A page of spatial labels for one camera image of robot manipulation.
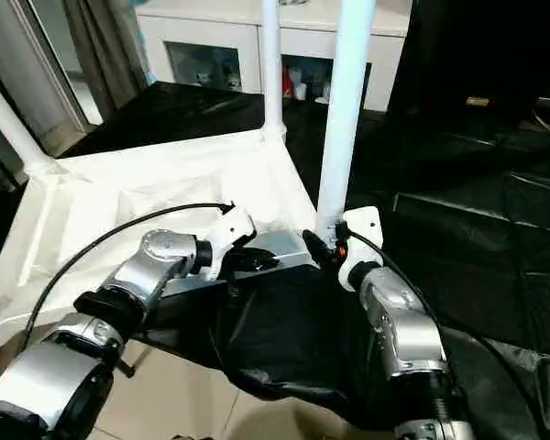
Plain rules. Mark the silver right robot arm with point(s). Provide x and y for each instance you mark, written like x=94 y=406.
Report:
x=394 y=316

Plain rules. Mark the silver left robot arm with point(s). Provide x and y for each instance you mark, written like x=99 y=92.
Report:
x=156 y=261

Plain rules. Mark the black table mat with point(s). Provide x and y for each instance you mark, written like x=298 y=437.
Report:
x=477 y=220

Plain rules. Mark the red bottle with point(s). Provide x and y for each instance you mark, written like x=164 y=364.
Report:
x=287 y=82

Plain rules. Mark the black left robot foot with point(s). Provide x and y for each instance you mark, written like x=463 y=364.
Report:
x=191 y=436

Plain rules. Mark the white display cabinet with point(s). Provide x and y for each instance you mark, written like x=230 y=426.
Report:
x=220 y=27

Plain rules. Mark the black cabinet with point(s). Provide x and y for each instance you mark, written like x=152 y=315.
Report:
x=486 y=46

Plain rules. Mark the black table frame leg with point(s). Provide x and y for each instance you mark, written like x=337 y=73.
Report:
x=126 y=369

